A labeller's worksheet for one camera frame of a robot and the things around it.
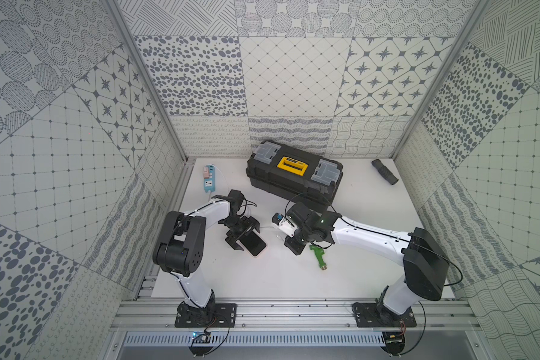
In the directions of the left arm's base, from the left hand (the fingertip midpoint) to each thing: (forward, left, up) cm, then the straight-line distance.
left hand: (250, 234), depth 91 cm
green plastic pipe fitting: (-7, -28, -1) cm, 29 cm away
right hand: (-7, -16, +6) cm, 18 cm away
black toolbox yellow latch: (+19, -18, +16) cm, 30 cm away
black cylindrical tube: (+35, -65, +1) cm, 74 cm away
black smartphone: (-3, -1, -2) cm, 3 cm away
